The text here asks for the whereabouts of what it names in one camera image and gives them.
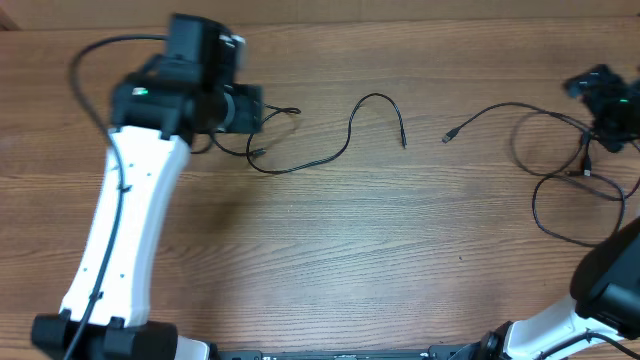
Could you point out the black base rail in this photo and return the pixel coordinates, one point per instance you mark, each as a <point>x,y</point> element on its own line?
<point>434,352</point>

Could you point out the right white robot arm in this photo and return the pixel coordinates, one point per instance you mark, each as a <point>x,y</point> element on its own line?
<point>602,305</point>

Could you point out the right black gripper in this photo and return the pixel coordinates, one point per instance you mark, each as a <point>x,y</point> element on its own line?
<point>610,85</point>

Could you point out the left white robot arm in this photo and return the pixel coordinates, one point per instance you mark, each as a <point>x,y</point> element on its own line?
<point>157,110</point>

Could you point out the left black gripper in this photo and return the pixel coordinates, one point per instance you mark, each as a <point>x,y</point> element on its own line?
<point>251,101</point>

